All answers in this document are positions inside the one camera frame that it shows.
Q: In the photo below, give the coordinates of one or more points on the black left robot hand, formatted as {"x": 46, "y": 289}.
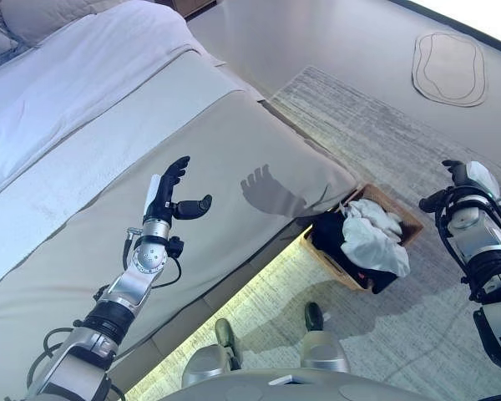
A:
{"x": 163, "y": 196}

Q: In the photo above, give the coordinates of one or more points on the white garment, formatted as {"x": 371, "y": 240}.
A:
{"x": 371, "y": 242}

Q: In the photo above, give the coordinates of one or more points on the black garment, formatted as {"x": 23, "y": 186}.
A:
{"x": 327, "y": 234}

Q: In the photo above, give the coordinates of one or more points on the beige pillow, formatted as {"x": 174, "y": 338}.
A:
{"x": 46, "y": 18}

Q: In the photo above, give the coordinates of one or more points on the brown nightstand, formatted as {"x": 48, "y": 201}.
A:
{"x": 194, "y": 6}

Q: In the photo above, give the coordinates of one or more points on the grey striped area rug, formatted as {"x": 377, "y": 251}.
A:
{"x": 380, "y": 125}

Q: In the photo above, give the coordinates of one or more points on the robot right leg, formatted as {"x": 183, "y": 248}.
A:
{"x": 321, "y": 351}

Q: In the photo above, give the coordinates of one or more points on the large upholstered bed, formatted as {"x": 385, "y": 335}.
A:
{"x": 25, "y": 313}

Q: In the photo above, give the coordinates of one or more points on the small irregular beige rug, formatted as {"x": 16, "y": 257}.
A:
{"x": 448, "y": 69}

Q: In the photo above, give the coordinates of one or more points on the beige bed blanket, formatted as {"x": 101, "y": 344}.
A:
{"x": 108, "y": 188}

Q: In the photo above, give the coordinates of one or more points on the grey robot torso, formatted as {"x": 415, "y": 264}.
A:
{"x": 250, "y": 388}

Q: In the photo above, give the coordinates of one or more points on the brown wicker basket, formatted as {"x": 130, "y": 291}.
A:
{"x": 409, "y": 221}

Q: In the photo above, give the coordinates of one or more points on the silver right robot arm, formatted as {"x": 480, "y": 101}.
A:
{"x": 480, "y": 242}

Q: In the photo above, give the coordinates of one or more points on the white duvet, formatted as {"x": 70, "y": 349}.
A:
{"x": 67, "y": 83}

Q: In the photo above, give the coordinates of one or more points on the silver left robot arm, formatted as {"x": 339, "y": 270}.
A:
{"x": 125, "y": 288}

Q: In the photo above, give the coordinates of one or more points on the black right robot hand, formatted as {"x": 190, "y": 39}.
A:
{"x": 476, "y": 181}

